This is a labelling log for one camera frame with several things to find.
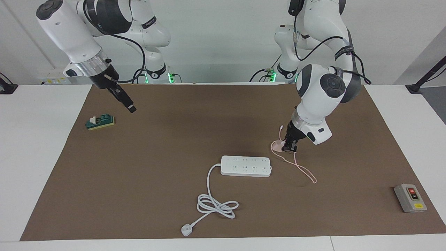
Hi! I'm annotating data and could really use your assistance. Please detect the green circuit board piece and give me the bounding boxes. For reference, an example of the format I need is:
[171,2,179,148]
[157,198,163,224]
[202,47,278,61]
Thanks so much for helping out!
[85,114,115,131]

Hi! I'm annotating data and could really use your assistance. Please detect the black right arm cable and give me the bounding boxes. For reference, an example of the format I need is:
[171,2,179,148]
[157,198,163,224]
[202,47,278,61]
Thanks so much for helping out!
[83,0,146,84]

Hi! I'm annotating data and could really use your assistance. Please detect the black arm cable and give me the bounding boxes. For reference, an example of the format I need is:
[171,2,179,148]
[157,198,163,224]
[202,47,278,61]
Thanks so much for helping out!
[83,0,146,84]
[292,0,371,86]

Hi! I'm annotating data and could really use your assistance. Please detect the grey on-off switch box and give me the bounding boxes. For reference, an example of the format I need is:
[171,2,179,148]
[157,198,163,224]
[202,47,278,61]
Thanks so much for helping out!
[394,184,428,213]

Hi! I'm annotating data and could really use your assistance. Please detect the white power cord with plug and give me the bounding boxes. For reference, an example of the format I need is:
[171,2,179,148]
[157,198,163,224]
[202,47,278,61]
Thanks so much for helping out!
[181,163,239,237]

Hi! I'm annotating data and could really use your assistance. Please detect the brown table mat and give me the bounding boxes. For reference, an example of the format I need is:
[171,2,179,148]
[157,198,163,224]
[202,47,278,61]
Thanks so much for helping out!
[20,83,446,242]

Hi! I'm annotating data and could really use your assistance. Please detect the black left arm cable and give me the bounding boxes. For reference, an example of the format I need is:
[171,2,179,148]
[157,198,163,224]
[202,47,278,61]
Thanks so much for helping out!
[292,0,371,86]

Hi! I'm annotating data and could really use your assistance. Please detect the black base cables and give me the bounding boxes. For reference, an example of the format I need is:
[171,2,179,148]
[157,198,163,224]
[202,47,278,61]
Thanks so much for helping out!
[249,54,283,83]

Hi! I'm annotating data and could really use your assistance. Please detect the black stand pole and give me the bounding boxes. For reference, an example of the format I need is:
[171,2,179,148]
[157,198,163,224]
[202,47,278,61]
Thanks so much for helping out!
[405,56,446,94]

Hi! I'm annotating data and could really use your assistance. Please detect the pink charging cable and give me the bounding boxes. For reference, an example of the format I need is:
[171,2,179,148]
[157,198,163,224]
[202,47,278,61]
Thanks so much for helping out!
[271,125,317,184]

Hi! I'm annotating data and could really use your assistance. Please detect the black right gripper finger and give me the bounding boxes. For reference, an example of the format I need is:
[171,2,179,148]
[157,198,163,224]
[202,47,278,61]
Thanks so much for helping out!
[108,85,137,114]

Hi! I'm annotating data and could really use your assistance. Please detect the white socket box yellow labels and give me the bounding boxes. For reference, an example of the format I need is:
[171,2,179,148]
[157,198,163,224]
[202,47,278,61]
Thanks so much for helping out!
[37,68,70,86]

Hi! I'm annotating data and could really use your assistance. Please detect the white power strip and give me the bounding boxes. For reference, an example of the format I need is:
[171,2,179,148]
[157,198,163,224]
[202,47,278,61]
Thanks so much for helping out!
[221,155,271,177]

